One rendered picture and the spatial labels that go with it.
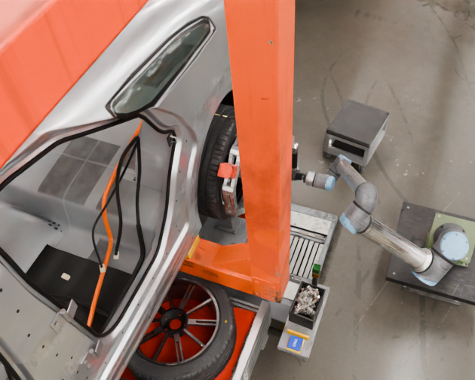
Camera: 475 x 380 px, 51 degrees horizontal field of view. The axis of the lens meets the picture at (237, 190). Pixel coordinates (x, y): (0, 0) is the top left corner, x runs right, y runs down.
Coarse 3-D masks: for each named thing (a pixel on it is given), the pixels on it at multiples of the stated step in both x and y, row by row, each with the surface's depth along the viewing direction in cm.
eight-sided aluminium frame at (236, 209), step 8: (232, 152) 263; (232, 160) 265; (224, 184) 266; (232, 184) 265; (224, 192) 268; (232, 192) 266; (224, 200) 274; (232, 200) 271; (232, 208) 277; (240, 208) 289
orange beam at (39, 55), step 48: (0, 0) 59; (48, 0) 59; (96, 0) 67; (144, 0) 78; (0, 48) 54; (48, 48) 61; (96, 48) 69; (0, 96) 55; (48, 96) 63; (0, 144) 57
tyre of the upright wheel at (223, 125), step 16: (224, 112) 275; (224, 128) 265; (208, 144) 264; (224, 144) 261; (208, 160) 262; (224, 160) 266; (208, 176) 263; (208, 192) 266; (208, 208) 275; (224, 208) 287
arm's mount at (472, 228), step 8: (440, 216) 300; (448, 216) 299; (432, 224) 310; (440, 224) 300; (464, 224) 296; (472, 224) 295; (432, 232) 302; (472, 232) 296; (432, 240) 303; (472, 240) 296; (472, 248) 296; (464, 256) 298; (456, 264) 303; (464, 264) 302
